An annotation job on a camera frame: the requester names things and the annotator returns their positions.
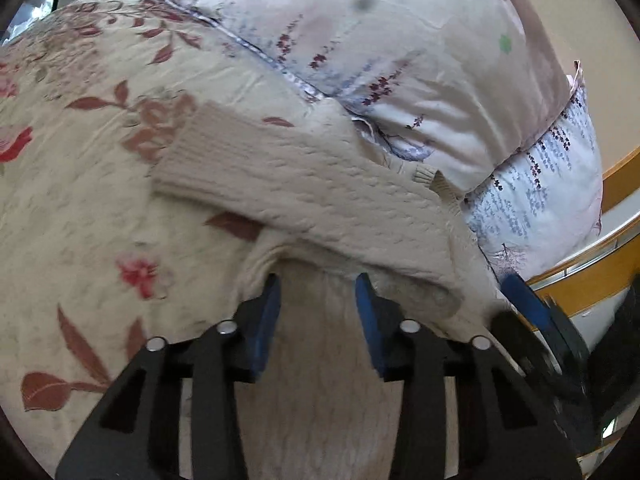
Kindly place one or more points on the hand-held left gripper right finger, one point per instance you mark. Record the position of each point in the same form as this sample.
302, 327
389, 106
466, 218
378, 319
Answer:
369, 327

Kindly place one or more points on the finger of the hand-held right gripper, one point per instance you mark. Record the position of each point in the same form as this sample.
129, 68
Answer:
522, 297

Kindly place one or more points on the floral beige bed sheet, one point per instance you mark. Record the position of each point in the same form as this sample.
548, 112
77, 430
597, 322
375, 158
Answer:
75, 200

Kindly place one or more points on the wooden bed frame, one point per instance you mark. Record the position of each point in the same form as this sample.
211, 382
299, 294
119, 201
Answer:
622, 260

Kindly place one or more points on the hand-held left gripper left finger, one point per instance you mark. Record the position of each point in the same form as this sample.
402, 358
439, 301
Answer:
264, 327

